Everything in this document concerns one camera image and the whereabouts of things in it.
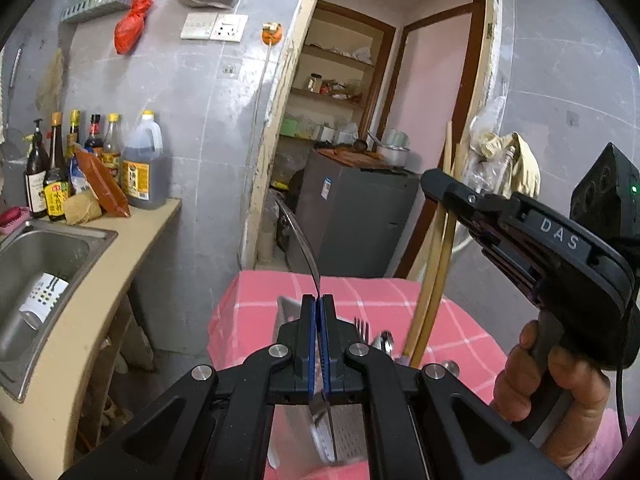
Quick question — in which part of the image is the orange wall hook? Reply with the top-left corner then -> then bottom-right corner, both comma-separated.
262,22 -> 283,47

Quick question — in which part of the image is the right hand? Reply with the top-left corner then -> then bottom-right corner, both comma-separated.
491,321 -> 611,469

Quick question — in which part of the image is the pink sleeve right forearm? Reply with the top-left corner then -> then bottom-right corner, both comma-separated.
566,408 -> 623,480

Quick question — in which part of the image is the steel fork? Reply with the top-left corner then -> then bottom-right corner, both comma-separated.
354,318 -> 370,344

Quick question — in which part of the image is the grey mini fridge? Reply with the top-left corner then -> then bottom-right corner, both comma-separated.
295,151 -> 419,278

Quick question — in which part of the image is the pink checked tablecloth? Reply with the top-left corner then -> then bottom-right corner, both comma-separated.
207,271 -> 506,479

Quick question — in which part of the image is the large vinegar jug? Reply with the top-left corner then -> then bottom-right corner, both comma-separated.
122,110 -> 169,209

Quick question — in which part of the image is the large steel spoon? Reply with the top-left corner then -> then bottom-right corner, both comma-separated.
372,330 -> 395,356

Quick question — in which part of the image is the stainless steel sink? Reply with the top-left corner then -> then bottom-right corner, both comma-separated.
1,220 -> 117,403

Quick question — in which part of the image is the curved steel knife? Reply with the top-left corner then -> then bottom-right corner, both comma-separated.
269,190 -> 337,463

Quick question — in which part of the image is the orange snack bag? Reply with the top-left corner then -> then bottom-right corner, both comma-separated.
74,144 -> 130,218

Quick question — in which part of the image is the dark soy sauce bottle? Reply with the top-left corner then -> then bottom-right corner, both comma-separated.
43,112 -> 70,221

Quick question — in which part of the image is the red plastic bag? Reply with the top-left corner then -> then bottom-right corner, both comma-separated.
114,0 -> 153,55

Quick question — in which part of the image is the white wall socket plate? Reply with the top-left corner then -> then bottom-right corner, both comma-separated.
180,12 -> 248,42

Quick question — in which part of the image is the wooden chopstick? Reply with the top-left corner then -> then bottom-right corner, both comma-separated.
401,203 -> 447,365
409,209 -> 457,368

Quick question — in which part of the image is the grey wall shelf basket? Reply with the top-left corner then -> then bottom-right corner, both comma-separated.
61,0 -> 132,24

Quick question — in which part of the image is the white perforated utensil basket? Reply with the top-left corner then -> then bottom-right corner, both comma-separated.
267,294 -> 371,468

